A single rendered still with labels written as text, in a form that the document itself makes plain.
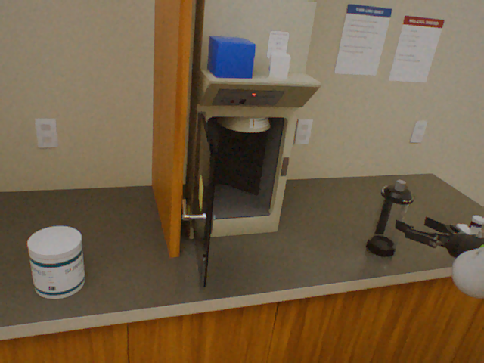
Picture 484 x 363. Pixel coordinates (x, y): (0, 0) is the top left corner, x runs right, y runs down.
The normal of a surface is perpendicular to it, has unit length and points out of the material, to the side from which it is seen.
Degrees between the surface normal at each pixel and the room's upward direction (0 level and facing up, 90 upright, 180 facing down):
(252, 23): 90
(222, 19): 90
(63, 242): 0
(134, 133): 90
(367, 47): 90
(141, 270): 0
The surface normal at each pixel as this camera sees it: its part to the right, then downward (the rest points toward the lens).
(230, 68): 0.30, 0.46
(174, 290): 0.11, -0.89
